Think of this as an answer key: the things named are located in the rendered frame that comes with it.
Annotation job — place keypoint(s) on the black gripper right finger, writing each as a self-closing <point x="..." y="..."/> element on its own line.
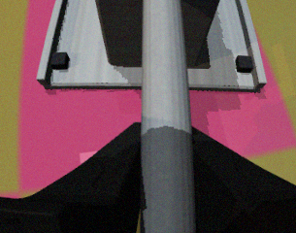
<point x="233" y="195"/>

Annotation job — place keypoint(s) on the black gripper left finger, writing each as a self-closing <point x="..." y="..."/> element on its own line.
<point x="101" y="195"/>

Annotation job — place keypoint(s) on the grey metal shaft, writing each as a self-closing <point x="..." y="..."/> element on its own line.
<point x="167" y="203"/>

